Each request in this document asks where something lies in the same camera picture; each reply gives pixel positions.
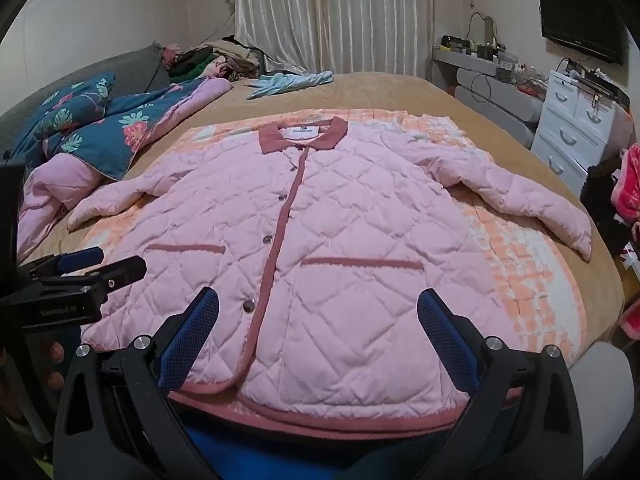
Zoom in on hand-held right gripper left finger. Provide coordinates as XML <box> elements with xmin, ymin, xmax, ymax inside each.
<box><xmin>52</xmin><ymin>287</ymin><xmax>221</xmax><ymax>480</ymax></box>

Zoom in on bed with brown cover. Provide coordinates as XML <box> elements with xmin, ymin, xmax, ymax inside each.
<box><xmin>15</xmin><ymin>71</ymin><xmax>626</xmax><ymax>363</ymax></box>

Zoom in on black fuzzy cloth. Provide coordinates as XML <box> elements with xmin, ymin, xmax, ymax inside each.
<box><xmin>580</xmin><ymin>160</ymin><xmax>632</xmax><ymax>257</ymax></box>

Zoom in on clutter of small devices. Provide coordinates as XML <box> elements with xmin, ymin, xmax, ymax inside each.
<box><xmin>440</xmin><ymin>10</ymin><xmax>547</xmax><ymax>83</ymax></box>

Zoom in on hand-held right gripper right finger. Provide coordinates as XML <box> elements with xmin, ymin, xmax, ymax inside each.
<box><xmin>417</xmin><ymin>287</ymin><xmax>583</xmax><ymax>480</ymax></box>

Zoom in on grey wall shelf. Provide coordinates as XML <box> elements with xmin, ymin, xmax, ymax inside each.
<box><xmin>432</xmin><ymin>47</ymin><xmax>547</xmax><ymax>143</ymax></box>

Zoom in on white round stool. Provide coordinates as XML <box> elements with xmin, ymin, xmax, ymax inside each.
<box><xmin>567</xmin><ymin>342</ymin><xmax>637</xmax><ymax>480</ymax></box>

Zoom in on blue floral pink quilt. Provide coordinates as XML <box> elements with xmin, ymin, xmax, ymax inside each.
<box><xmin>10</xmin><ymin>72</ymin><xmax>235</xmax><ymax>263</ymax></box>

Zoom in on pink quilted jacket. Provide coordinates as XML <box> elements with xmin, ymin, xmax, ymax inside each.
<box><xmin>66</xmin><ymin>116</ymin><xmax>593</xmax><ymax>435</ymax></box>

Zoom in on pink cloth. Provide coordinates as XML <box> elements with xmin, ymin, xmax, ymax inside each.
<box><xmin>616</xmin><ymin>294</ymin><xmax>640</xmax><ymax>342</ymax></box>

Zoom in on pile of mixed clothes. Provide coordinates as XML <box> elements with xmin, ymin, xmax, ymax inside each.
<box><xmin>162</xmin><ymin>35</ymin><xmax>267</xmax><ymax>83</ymax></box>

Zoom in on pink patterned towel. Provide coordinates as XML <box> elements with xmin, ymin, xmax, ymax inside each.
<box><xmin>611</xmin><ymin>142</ymin><xmax>640</xmax><ymax>226</ymax></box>

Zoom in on grey pillow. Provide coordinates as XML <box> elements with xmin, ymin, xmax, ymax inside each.
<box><xmin>0</xmin><ymin>44</ymin><xmax>171</xmax><ymax>158</ymax></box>

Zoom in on white drawer chest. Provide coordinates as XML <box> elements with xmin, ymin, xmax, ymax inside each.
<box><xmin>531</xmin><ymin>69</ymin><xmax>632</xmax><ymax>196</ymax></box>

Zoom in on black wall television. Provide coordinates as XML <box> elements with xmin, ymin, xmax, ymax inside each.
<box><xmin>537</xmin><ymin>0</ymin><xmax>625</xmax><ymax>65</ymax></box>

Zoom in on white striped curtain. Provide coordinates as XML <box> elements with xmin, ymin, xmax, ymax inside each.
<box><xmin>234</xmin><ymin>0</ymin><xmax>435</xmax><ymax>77</ymax></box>

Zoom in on person's left hand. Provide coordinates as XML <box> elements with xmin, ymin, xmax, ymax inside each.
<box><xmin>44</xmin><ymin>329</ymin><xmax>71</xmax><ymax>390</ymax></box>

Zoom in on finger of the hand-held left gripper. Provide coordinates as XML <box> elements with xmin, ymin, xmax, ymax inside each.
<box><xmin>75</xmin><ymin>256</ymin><xmax>147</xmax><ymax>307</ymax></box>
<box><xmin>17</xmin><ymin>246</ymin><xmax>105</xmax><ymax>283</ymax></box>

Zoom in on light blue cloth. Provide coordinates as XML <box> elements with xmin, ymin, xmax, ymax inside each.
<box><xmin>246</xmin><ymin>70</ymin><xmax>335</xmax><ymax>101</ymax></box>

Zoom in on orange white checkered blanket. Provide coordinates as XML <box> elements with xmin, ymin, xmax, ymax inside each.
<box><xmin>117</xmin><ymin>107</ymin><xmax>588</xmax><ymax>361</ymax></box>

